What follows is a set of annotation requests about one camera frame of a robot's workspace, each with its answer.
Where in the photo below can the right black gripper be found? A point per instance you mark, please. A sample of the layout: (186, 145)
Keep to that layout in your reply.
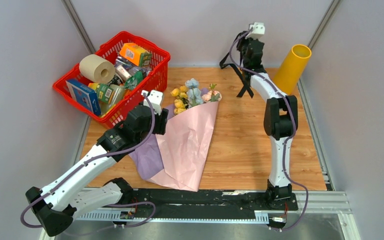
(242, 40)

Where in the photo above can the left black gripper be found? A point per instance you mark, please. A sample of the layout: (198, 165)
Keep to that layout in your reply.
(161, 124)

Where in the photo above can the artificial flower bunch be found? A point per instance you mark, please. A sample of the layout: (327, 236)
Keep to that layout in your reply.
(190, 95)

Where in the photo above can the black ribbon gold lettering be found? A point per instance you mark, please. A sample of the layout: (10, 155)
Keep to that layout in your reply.
(245, 86)

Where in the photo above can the pink wrapping paper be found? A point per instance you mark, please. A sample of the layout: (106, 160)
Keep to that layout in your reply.
(184, 147)

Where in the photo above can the purple wrapping paper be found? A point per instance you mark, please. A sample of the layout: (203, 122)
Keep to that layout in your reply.
(147, 157)

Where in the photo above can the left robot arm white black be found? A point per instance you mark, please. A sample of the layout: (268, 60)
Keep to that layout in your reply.
(59, 203)

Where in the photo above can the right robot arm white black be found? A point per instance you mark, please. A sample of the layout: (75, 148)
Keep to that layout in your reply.
(280, 123)

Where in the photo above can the yellow cylindrical vase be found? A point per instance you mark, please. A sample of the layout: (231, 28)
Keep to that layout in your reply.
(292, 67)

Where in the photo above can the green snack bag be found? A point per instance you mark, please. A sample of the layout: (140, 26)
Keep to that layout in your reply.
(132, 82)

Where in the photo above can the clear plastic bottle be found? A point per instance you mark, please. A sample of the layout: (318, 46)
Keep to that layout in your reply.
(117, 95)

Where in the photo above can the silver wrapped package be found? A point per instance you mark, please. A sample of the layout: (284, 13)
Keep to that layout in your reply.
(126, 69)

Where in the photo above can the green yellow packet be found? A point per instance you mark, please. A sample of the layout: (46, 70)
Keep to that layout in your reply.
(104, 92)

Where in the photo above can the orange green box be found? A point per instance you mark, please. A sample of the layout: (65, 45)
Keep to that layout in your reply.
(136, 54)

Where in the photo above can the brown toilet paper roll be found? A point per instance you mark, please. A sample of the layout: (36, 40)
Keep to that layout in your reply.
(97, 69)

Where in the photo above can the blue box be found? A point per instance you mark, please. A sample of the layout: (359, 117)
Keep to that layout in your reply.
(84, 95)

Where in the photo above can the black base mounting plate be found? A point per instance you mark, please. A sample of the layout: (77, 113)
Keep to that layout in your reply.
(203, 204)

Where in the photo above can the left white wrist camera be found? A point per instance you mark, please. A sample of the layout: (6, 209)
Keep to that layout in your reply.
(153, 98)

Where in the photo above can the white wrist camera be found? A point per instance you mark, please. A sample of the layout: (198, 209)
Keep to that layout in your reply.
(153, 98)
(255, 30)

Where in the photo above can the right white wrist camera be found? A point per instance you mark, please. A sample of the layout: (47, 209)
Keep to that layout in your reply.
(255, 30)

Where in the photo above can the aluminium frame rail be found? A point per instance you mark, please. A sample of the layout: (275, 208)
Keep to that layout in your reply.
(314, 202)

